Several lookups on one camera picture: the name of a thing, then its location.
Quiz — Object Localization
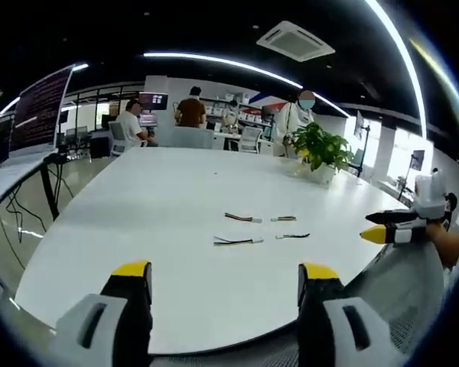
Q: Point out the black cables under desk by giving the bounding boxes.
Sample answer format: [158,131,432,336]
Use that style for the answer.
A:
[0,160,76,245]

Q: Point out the white storage shelf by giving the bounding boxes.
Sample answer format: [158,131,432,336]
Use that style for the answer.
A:
[199,91,276,133]

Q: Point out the white ceiling air conditioner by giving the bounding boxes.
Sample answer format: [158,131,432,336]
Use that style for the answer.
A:
[256,20,337,63]

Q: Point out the green potted plant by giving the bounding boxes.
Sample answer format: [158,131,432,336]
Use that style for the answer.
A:
[288,121,356,185]

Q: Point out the grey office chair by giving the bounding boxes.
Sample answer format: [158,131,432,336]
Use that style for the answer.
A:
[157,125,215,150]

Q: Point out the person's right hand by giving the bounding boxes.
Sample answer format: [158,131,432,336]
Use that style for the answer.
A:
[424,220,459,268]

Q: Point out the large tilted monitor screen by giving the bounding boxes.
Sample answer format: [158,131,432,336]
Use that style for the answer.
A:
[8,63,76,154]

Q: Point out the white side desk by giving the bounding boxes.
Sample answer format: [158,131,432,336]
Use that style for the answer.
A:
[0,151,60,212]

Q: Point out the monitor on black stand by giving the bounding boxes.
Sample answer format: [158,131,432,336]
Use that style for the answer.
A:
[352,110,371,179]

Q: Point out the white mesh office chair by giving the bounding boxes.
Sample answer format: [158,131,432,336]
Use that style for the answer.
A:
[236,125,263,154]
[107,120,142,158]

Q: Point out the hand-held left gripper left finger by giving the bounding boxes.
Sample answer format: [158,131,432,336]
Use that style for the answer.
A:
[47,260,153,367]

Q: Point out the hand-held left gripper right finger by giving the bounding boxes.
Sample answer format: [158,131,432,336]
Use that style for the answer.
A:
[297,261,410,367]

